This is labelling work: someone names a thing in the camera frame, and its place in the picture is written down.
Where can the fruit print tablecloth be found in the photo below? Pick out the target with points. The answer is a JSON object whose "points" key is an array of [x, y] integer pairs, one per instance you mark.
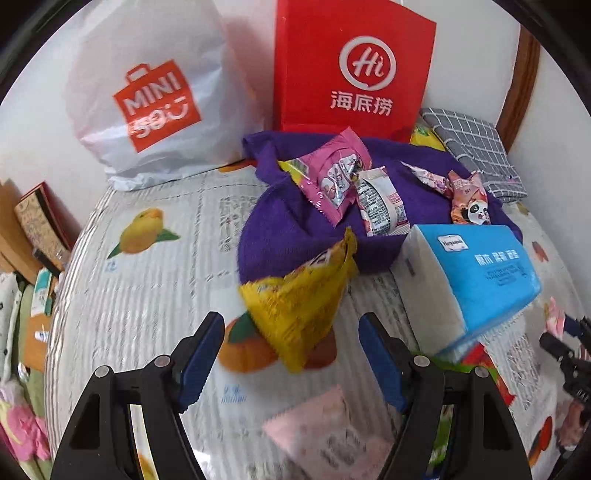
{"points": [[161, 286]]}

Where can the purple towel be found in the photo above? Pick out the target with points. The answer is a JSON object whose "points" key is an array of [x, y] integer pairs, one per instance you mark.
{"points": [[286, 221]]}

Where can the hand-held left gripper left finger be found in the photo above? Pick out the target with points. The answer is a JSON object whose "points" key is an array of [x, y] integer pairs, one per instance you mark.
{"points": [[201, 364]]}

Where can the wooden headboard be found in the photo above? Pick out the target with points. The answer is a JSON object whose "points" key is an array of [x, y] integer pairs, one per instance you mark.
{"points": [[14, 249]]}

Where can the yellow snack packet red print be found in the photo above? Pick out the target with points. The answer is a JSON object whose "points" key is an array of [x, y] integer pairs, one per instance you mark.
{"points": [[295, 314]]}

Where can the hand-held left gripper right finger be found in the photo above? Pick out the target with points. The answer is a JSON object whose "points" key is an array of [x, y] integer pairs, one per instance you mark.
{"points": [[383, 364]]}

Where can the pale pink snack packet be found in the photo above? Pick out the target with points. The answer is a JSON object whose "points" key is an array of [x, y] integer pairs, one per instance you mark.
{"points": [[314, 429]]}

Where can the green snack packet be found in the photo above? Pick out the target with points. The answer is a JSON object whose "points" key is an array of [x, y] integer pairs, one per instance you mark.
{"points": [[434, 361]]}

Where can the red paper bag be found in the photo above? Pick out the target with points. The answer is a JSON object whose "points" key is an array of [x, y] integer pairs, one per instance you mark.
{"points": [[323, 92]]}

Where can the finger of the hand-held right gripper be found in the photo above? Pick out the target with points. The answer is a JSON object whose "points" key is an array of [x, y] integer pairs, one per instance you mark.
{"points": [[558, 353], [581, 326]]}

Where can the small red packet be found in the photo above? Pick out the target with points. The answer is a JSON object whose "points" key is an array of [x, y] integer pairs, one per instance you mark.
{"points": [[475, 354]]}

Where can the wooden nightstand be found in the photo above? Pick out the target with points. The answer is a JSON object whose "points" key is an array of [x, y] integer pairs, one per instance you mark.
{"points": [[34, 346]]}

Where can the white pink snack packet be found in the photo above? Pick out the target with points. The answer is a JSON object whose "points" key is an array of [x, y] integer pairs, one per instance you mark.
{"points": [[381, 203]]}

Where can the polka dot pillow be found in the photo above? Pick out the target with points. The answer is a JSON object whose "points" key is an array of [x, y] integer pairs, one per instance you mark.
{"points": [[9, 323]]}

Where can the blue tissue pack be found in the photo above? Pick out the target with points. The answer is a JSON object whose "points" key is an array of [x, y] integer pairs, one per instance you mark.
{"points": [[485, 286]]}

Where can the magenta snack packet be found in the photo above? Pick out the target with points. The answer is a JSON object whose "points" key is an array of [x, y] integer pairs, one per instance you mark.
{"points": [[332, 170]]}

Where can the person's right forearm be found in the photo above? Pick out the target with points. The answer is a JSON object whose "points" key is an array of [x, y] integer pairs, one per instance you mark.
{"points": [[571, 424]]}

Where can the small pink packet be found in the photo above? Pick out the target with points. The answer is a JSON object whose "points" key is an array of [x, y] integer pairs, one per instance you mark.
{"points": [[554, 316]]}

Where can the white plastic shopping bag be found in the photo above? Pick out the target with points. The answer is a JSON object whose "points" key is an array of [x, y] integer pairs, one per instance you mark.
{"points": [[184, 138]]}

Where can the green bed sheet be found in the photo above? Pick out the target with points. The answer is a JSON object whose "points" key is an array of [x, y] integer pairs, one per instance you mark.
{"points": [[32, 387]]}

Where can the wooden door frame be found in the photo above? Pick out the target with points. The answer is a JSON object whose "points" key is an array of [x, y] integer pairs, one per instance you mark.
{"points": [[519, 83]]}

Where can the pink patterned twisted packet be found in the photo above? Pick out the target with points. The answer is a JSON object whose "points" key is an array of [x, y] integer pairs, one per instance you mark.
{"points": [[429, 177]]}

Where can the brown patterned box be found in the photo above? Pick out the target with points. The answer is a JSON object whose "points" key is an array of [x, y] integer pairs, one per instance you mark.
{"points": [[41, 217]]}

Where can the panda face snack packet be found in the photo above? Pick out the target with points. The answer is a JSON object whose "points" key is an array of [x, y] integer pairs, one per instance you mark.
{"points": [[473, 210]]}

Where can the plain yellow snack packet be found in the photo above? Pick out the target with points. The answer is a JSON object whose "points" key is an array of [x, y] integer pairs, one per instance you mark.
{"points": [[291, 167]]}

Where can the yellow green packet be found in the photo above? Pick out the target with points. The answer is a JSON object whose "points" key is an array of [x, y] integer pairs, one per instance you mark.
{"points": [[425, 136]]}

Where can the grey checked cloth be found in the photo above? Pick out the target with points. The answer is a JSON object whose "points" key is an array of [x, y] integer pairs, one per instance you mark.
{"points": [[471, 138]]}

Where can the pink printed blanket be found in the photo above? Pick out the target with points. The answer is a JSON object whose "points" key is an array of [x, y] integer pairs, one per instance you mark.
{"points": [[23, 424]]}

